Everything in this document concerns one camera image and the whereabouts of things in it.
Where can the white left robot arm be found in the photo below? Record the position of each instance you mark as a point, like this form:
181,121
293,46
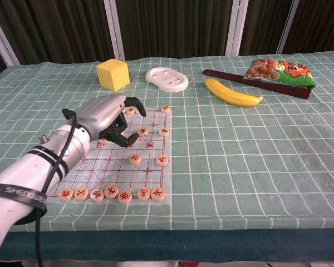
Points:
25,172

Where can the white oval plastic tray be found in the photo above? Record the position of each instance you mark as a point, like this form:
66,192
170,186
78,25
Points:
167,79

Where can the yellow toy banana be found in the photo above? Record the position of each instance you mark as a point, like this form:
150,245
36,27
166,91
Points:
231,94

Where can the wooden chess piece red character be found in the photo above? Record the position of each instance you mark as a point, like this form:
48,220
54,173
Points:
66,194
161,160
158,194
81,193
97,195
125,197
144,193
111,192
134,159

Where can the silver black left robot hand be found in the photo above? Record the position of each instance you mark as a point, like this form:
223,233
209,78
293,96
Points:
103,114

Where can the dark pleated curtain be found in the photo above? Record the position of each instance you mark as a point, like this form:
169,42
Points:
178,27

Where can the green checkered tablecloth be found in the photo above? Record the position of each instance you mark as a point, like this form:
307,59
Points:
239,155

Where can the dark teal table cover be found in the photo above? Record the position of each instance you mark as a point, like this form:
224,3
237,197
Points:
167,244

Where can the white frame post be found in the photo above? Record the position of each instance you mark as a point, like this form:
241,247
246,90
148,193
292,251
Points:
236,27
288,25
4,41
115,30

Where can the chinese chess board sheet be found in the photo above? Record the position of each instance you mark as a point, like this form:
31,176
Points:
114,175

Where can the green orange snack bag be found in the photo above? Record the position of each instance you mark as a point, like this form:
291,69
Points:
284,72

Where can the yellow foam cube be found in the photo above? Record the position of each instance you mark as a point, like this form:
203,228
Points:
112,75

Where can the dark red wooden stick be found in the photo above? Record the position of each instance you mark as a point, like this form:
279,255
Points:
281,89

